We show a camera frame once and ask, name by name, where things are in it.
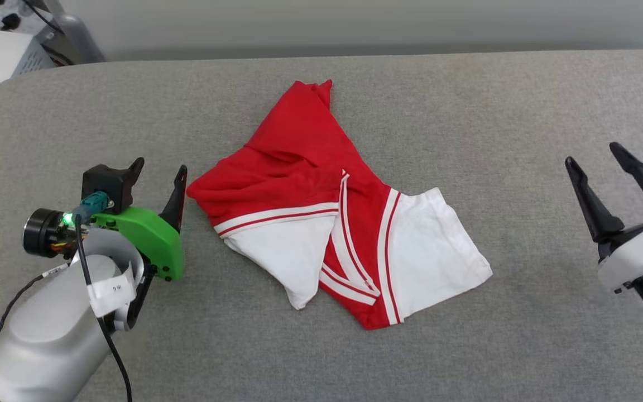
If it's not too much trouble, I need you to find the teal plug left camera cable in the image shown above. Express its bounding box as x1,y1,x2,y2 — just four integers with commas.
70,191,132,402

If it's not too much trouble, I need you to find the white partition panel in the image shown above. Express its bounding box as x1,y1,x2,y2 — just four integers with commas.
56,0,643,56

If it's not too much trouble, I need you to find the red and white shirt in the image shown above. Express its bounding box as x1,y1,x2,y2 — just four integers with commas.
186,79,493,331

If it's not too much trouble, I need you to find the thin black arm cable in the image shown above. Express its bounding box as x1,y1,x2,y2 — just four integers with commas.
0,262,69,339

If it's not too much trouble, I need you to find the black power cable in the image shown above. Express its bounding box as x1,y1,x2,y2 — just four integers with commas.
23,0,74,65

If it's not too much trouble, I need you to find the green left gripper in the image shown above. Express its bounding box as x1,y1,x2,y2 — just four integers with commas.
23,157,188,282

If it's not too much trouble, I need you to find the white paper label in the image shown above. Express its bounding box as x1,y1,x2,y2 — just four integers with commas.
87,262,138,319

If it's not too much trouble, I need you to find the grey partition support foot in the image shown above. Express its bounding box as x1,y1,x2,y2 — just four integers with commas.
48,0,105,64

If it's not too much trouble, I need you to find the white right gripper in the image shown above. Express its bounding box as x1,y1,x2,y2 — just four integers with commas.
565,142,643,294

